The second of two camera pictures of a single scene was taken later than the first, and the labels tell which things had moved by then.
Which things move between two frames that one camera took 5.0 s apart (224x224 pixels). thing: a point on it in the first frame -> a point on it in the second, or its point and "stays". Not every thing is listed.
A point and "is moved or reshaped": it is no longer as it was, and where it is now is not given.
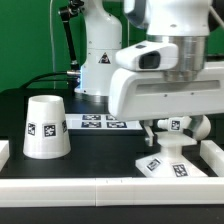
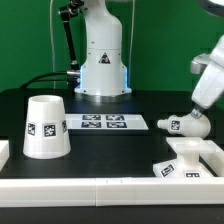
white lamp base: x=171 y=162 is moved or reshaped
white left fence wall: x=4 y=152 stays
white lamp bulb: x=198 y=126 stays
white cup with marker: x=46 y=133 stays
